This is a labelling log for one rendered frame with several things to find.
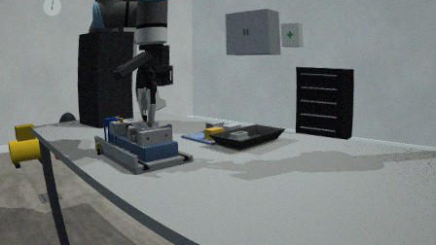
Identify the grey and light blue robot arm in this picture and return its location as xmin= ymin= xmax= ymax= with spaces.
xmin=89 ymin=0 xmax=167 ymax=79

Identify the yellow block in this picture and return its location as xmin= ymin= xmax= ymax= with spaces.
xmin=204 ymin=126 xmax=224 ymax=141

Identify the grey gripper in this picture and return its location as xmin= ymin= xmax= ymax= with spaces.
xmin=135 ymin=44 xmax=173 ymax=125

